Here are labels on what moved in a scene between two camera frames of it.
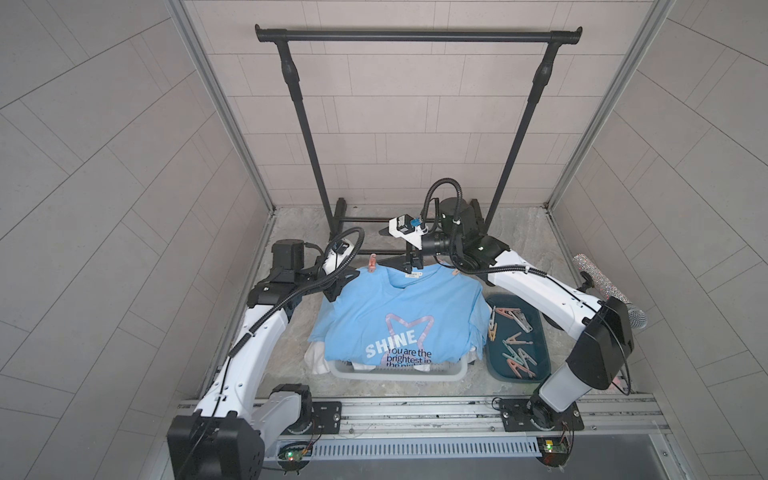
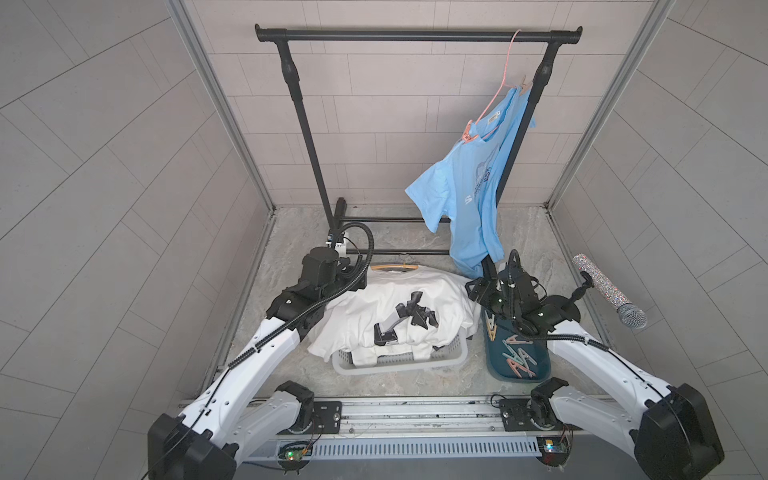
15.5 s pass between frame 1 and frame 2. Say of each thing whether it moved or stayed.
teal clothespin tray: stayed
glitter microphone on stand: stayed
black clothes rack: stayed
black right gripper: moved
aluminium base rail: stayed
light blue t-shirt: moved
